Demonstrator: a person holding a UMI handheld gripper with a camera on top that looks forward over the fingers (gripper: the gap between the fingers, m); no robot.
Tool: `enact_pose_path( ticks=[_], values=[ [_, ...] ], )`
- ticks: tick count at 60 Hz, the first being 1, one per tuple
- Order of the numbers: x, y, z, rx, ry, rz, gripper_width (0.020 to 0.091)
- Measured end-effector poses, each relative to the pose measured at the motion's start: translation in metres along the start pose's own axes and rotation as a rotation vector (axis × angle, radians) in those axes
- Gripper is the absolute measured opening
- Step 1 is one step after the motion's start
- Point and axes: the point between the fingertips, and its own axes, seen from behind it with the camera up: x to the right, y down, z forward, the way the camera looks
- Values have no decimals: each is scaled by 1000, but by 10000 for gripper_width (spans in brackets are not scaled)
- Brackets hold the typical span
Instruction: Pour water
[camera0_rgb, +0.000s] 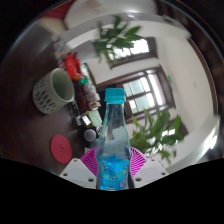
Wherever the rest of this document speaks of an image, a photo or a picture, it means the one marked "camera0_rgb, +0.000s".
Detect group of small jars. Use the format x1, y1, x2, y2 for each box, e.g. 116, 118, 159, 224
83, 83, 101, 109

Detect flat round red coaster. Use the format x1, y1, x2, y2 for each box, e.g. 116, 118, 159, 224
50, 134, 73, 165

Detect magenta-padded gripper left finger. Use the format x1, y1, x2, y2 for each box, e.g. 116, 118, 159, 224
59, 148, 100, 190

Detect dark wooden glazed door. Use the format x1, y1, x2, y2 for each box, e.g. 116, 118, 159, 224
96, 64, 176, 118

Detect red carpeted stairs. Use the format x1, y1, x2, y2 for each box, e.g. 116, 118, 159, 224
43, 1, 74, 19

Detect green notepad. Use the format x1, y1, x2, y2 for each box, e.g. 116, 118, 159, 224
87, 109, 103, 128

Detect red plastic basket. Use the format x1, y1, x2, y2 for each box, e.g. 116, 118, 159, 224
64, 53, 83, 81

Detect small potted green plant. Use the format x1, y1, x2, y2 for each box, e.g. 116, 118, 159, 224
92, 15, 146, 64

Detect dark-framed window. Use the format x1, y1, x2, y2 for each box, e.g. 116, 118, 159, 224
108, 37, 158, 69

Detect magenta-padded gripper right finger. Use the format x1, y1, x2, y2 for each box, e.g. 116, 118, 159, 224
128, 146, 170, 188

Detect large potted green plant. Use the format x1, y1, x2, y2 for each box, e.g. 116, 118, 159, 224
129, 108, 186, 164

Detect white patterned mug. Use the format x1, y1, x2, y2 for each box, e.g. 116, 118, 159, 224
32, 67, 76, 115

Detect clear blue-labelled drink bottle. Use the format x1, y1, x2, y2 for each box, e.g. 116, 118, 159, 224
94, 87, 132, 192

